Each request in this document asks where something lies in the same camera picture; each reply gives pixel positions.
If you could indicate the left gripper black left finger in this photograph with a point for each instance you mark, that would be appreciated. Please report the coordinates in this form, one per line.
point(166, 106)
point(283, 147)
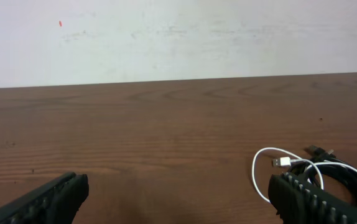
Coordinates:
point(56, 201)

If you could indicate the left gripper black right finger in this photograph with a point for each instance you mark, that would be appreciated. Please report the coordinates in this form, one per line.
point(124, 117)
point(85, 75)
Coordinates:
point(299, 202)

